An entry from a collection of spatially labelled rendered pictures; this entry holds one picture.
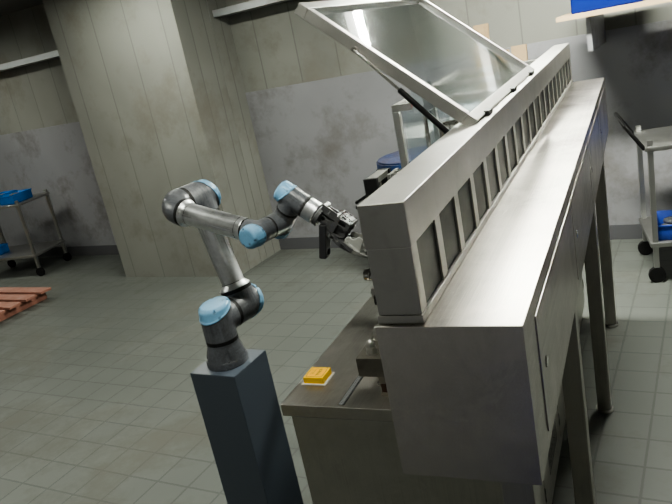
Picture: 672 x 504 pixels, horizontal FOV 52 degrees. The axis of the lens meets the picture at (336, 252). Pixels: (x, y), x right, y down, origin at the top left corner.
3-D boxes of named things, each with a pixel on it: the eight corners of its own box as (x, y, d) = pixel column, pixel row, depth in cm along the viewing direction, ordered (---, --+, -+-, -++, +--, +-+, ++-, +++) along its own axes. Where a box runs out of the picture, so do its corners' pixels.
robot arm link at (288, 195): (280, 194, 226) (289, 174, 221) (307, 212, 225) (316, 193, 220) (268, 203, 220) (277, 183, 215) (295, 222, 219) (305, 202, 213)
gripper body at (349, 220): (351, 227, 211) (319, 205, 212) (339, 248, 215) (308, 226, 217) (360, 219, 217) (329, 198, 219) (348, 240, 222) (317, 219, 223)
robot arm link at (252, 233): (144, 194, 232) (255, 224, 207) (168, 185, 240) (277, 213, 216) (148, 226, 237) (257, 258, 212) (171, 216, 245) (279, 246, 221)
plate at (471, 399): (558, 137, 393) (553, 85, 384) (609, 131, 381) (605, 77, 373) (392, 473, 127) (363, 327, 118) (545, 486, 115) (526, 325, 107)
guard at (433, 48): (418, 1, 268) (419, 0, 268) (526, 70, 262) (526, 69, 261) (307, 13, 178) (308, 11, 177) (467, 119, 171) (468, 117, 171)
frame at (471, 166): (557, 84, 382) (553, 42, 376) (572, 82, 379) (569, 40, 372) (378, 324, 118) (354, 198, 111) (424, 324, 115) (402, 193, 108)
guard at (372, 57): (408, 10, 275) (418, -7, 271) (524, 85, 268) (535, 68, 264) (283, 28, 177) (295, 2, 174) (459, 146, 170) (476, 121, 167)
